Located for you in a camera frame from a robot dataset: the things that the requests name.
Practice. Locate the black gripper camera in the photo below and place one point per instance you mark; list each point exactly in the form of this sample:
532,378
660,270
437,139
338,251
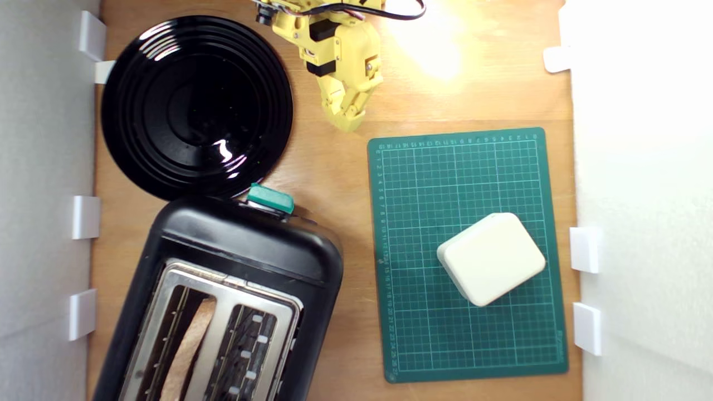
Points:
264,14

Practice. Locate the black two-slot toaster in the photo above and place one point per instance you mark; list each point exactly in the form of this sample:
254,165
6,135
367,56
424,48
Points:
250,245

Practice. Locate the white block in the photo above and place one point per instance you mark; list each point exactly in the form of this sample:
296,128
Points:
490,259

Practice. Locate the green toaster lever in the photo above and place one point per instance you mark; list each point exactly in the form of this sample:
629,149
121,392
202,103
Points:
271,198

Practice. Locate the green cutting mat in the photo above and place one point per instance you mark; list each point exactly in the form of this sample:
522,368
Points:
418,195

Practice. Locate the white wall clip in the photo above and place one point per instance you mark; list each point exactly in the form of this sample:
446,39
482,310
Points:
82,313
104,71
86,217
557,59
585,249
92,34
587,328

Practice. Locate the brown bread slice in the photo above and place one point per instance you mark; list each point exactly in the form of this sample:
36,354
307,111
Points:
192,340

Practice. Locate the black plate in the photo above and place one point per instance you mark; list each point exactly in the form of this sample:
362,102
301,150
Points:
167,111

